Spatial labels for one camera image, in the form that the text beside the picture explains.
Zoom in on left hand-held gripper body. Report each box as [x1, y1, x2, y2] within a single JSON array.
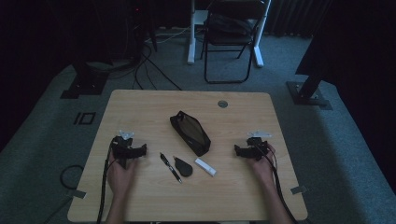
[[112, 130, 140, 171]]

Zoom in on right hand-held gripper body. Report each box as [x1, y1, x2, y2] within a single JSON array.
[[245, 130, 273, 161]]

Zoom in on black pen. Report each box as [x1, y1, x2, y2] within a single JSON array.
[[159, 152, 183, 184]]

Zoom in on white eraser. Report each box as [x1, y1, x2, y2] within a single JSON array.
[[194, 157, 218, 177]]

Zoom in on black oval correction tape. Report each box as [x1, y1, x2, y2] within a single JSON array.
[[173, 156, 194, 178]]

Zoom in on black pencil case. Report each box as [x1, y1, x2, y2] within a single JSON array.
[[169, 110, 212, 158]]

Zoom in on person's right hand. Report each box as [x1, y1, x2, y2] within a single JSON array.
[[247, 143, 278, 185]]

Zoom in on person's left hand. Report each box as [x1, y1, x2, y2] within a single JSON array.
[[106, 157, 140, 200]]

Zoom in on grey tape piece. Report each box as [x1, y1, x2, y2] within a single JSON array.
[[66, 189, 87, 200], [290, 185, 308, 196]]

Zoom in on black stand with base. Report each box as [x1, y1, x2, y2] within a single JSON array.
[[286, 69, 333, 111], [60, 60, 110, 100]]

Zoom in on white desk leg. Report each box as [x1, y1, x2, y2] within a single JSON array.
[[187, 0, 198, 65], [252, 0, 273, 68]]

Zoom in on black folding chair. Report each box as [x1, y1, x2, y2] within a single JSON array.
[[200, 1, 256, 85]]

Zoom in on dark bag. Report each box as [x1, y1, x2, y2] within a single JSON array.
[[206, 13, 254, 37]]

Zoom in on dark curtain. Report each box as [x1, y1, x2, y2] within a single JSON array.
[[269, 0, 332, 39]]

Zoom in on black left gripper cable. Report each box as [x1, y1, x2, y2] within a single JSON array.
[[95, 146, 115, 224]]

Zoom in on black cable loop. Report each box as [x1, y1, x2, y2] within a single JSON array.
[[59, 164, 85, 191]]

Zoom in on black floor cables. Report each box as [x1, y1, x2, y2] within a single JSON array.
[[132, 43, 183, 91]]

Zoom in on white floor cable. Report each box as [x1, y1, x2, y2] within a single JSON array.
[[145, 25, 191, 44]]

